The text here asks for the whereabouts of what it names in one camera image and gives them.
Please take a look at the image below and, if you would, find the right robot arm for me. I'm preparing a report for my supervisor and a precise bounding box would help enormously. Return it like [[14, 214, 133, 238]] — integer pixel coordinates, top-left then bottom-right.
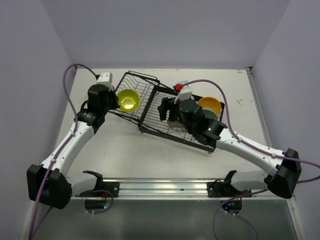
[[157, 97, 302, 199]]

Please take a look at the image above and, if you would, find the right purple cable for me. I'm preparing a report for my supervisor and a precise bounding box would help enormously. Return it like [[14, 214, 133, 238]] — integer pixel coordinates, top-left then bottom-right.
[[183, 79, 320, 185]]

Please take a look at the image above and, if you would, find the orange yellow bowl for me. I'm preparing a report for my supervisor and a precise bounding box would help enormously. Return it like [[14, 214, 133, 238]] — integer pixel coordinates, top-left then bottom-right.
[[197, 96, 222, 114]]

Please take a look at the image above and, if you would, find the purple cable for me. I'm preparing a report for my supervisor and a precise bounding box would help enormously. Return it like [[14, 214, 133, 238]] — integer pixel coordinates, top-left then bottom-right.
[[27, 63, 99, 240], [183, 79, 320, 185]]

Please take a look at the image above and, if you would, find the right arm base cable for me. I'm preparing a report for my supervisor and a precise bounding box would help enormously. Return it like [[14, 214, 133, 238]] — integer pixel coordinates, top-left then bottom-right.
[[212, 188, 270, 240]]

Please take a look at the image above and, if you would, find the left arm base cable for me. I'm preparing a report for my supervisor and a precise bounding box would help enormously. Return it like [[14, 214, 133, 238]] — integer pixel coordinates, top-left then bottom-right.
[[84, 189, 115, 215]]

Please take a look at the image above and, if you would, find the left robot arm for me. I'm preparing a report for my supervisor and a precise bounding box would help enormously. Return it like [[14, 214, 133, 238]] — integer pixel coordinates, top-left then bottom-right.
[[26, 84, 119, 209]]

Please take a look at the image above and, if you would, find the black wire dish rack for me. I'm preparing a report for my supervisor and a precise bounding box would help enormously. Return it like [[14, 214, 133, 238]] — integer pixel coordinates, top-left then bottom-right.
[[112, 71, 215, 154]]

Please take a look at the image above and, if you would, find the mint green bowl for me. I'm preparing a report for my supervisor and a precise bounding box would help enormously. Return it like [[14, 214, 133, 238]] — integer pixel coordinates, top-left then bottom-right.
[[202, 107, 218, 121]]

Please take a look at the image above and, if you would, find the lime green bowl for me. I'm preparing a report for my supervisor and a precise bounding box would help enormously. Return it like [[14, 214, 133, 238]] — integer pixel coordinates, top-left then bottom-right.
[[117, 89, 140, 112]]

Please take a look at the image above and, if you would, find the aluminium mounting rail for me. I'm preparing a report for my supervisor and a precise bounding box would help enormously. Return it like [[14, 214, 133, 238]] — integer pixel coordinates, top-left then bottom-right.
[[32, 177, 293, 201]]

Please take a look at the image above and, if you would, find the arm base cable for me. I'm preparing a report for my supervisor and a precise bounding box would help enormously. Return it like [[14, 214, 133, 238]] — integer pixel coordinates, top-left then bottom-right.
[[84, 189, 115, 215], [212, 188, 270, 240]]

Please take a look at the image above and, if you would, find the red patterned bowl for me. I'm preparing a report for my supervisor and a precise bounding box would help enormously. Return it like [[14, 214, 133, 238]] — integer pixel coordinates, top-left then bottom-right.
[[167, 120, 187, 132]]

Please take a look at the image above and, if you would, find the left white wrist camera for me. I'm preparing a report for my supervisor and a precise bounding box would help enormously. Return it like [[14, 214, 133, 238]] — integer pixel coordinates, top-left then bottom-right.
[[96, 72, 114, 91]]

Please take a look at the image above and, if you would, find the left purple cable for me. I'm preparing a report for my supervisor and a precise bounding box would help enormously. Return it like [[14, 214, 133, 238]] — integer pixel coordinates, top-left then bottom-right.
[[27, 63, 99, 240]]

